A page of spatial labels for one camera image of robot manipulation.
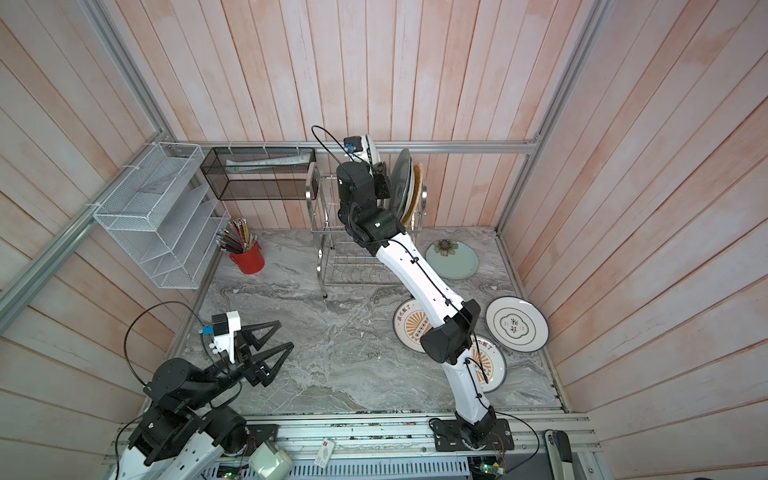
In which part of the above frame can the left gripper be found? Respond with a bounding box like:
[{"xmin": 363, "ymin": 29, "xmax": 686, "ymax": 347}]
[{"xmin": 185, "ymin": 320, "xmax": 294, "ymax": 410}]

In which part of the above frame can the steel dish rack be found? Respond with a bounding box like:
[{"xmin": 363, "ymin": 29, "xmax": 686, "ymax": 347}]
[{"xmin": 305, "ymin": 164, "xmax": 399, "ymax": 298}]

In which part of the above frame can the cream floral plate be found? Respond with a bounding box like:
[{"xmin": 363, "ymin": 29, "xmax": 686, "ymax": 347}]
[{"xmin": 401, "ymin": 172, "xmax": 415, "ymax": 225}]

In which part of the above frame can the pale green glass plate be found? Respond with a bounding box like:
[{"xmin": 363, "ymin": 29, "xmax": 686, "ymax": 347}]
[{"xmin": 389, "ymin": 149, "xmax": 413, "ymax": 220}]

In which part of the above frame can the green rimmed white plate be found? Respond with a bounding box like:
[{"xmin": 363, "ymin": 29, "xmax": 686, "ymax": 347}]
[{"xmin": 362, "ymin": 135, "xmax": 381, "ymax": 165}]

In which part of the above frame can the yellow woven round tray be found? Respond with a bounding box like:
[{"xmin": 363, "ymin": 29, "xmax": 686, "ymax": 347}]
[{"xmin": 402, "ymin": 163, "xmax": 423, "ymax": 228}]

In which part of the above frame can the pale green flower plate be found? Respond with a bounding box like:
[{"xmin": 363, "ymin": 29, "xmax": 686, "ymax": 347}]
[{"xmin": 425, "ymin": 239, "xmax": 479, "ymax": 280}]

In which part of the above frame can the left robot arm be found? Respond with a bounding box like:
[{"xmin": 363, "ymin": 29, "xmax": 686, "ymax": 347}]
[{"xmin": 110, "ymin": 314, "xmax": 294, "ymax": 479}]

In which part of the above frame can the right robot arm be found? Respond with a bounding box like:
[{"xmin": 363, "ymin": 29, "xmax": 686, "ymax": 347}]
[{"xmin": 336, "ymin": 162, "xmax": 497, "ymax": 449}]

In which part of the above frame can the white power adapter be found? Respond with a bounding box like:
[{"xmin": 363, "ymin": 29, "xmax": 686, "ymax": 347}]
[{"xmin": 248, "ymin": 440, "xmax": 293, "ymax": 480}]

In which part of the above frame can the pencils bundle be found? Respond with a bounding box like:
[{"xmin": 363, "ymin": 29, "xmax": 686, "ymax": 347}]
[{"xmin": 215, "ymin": 218, "xmax": 257, "ymax": 255}]

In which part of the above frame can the white tag label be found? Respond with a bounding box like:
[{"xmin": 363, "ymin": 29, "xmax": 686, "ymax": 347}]
[{"xmin": 314, "ymin": 439, "xmax": 335, "ymax": 469}]

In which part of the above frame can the orange sunburst plate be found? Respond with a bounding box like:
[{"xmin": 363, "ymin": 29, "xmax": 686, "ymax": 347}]
[
  {"xmin": 471, "ymin": 335, "xmax": 507, "ymax": 393},
  {"xmin": 393, "ymin": 299, "xmax": 432, "ymax": 354}
]

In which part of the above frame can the white black-rimmed plate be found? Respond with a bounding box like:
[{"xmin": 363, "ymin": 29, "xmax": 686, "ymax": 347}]
[{"xmin": 486, "ymin": 296, "xmax": 549, "ymax": 353}]

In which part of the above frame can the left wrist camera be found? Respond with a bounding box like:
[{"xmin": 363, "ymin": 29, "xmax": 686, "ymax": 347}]
[{"xmin": 201, "ymin": 311, "xmax": 242, "ymax": 364}]

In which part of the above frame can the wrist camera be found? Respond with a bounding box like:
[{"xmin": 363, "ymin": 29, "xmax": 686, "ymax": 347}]
[
  {"xmin": 201, "ymin": 311, "xmax": 242, "ymax": 364},
  {"xmin": 343, "ymin": 136, "xmax": 364, "ymax": 153}
]

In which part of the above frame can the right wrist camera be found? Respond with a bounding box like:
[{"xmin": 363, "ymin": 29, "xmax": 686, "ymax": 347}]
[{"xmin": 343, "ymin": 136, "xmax": 364, "ymax": 153}]

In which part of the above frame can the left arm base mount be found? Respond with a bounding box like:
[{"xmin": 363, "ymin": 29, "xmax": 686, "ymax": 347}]
[{"xmin": 245, "ymin": 424, "xmax": 279, "ymax": 456}]

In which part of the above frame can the black mesh wall basket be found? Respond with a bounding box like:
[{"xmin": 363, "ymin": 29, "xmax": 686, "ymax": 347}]
[{"xmin": 201, "ymin": 146, "xmax": 318, "ymax": 201}]

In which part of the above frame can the white mesh wall shelf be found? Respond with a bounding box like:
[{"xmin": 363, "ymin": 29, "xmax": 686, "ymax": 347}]
[{"xmin": 94, "ymin": 143, "xmax": 230, "ymax": 290}]

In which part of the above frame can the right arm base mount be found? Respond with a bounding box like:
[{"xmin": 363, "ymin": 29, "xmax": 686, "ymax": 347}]
[{"xmin": 428, "ymin": 418, "xmax": 514, "ymax": 452}]

